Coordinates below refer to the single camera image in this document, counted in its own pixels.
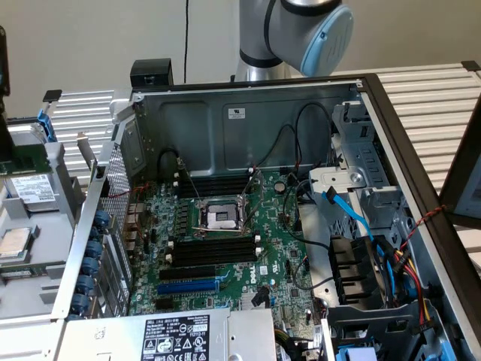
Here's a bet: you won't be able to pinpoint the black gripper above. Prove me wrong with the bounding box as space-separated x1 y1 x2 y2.
0 25 17 163

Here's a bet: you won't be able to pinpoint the green RAM stick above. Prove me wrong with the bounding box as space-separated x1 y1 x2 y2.
0 262 50 281
0 144 53 177

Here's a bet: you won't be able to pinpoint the black RAM slot white clips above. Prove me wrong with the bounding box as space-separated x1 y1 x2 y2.
167 247 262 269
173 180 250 193
173 168 255 182
167 235 262 256

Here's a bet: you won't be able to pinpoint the silver hard disk with label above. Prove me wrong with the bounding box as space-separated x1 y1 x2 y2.
9 123 61 214

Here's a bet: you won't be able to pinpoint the black box with port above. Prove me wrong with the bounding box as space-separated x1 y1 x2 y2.
130 59 174 89

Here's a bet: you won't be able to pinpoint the grey plastic parts rack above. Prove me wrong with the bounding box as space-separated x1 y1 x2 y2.
0 112 98 320

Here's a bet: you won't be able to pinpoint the silver CPU chip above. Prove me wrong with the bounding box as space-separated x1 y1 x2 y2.
0 227 33 262

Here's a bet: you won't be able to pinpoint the open grey PC case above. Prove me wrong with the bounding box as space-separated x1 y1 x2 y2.
50 73 481 361

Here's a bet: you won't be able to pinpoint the blue card retainer clips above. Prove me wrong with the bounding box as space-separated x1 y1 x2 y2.
71 208 113 320

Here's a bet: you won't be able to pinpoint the thin steel locking lever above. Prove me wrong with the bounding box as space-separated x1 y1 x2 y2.
176 154 204 200
191 224 251 236

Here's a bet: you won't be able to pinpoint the metal CPU socket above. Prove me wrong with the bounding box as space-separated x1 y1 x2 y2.
193 197 251 236

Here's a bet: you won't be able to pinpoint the long black expansion slot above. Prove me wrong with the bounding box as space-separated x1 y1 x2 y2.
159 265 217 282

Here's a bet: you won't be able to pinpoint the long blue expansion slot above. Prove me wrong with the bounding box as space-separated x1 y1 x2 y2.
157 278 220 296

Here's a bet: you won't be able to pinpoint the silver power supply with label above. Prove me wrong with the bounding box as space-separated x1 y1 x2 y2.
56 308 279 361

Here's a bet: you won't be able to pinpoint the green Dell motherboard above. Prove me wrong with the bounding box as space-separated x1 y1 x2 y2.
127 168 316 317

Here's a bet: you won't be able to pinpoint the small silver chipset heatsink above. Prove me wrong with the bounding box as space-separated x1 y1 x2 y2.
240 291 264 310

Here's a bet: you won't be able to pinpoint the metal disk bay cage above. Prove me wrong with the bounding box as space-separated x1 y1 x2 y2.
307 100 414 241

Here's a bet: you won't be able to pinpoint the blue plastic latch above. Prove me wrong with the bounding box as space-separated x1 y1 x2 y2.
336 340 380 361

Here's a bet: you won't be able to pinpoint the black framed panel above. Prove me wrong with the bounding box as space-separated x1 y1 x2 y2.
438 89 481 229

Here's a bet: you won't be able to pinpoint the blue plastic disk rail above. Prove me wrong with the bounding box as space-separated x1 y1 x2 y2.
36 103 58 144

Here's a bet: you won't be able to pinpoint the metal expansion card bracket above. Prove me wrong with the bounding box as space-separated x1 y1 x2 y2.
76 131 97 177

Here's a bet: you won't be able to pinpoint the black hanging wall cable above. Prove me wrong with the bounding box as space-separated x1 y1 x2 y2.
183 0 189 84

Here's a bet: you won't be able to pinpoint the metal socket cover frame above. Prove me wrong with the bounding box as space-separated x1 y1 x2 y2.
239 168 264 230

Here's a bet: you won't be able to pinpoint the thin black wire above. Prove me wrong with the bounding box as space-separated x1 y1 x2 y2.
298 237 334 252
294 102 335 168
253 123 301 170

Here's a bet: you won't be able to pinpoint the flat blue disk wire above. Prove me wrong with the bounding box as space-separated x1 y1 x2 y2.
322 187 399 302

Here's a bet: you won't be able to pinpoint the dark grey plastic bracket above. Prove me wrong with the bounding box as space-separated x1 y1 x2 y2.
322 300 452 361

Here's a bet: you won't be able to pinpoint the red black twisted wire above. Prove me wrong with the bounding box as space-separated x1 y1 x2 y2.
398 204 449 253

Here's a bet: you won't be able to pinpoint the red yellow power wire harness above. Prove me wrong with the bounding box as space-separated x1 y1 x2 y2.
375 240 437 332

